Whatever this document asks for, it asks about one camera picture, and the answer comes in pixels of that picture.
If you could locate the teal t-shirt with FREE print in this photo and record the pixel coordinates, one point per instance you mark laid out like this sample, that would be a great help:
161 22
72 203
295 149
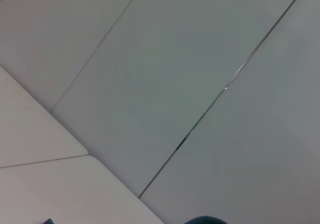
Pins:
206 220

